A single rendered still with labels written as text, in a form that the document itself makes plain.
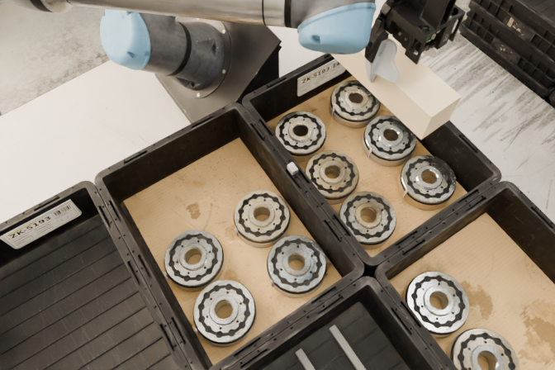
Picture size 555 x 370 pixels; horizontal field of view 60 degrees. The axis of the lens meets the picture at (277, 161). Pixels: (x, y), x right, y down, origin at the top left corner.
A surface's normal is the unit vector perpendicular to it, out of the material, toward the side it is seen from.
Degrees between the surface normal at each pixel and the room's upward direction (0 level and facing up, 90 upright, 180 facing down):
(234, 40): 43
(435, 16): 90
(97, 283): 0
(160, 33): 63
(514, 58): 90
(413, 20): 0
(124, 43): 49
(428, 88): 0
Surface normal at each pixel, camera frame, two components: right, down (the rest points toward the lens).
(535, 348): -0.01, -0.49
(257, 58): -0.57, -0.01
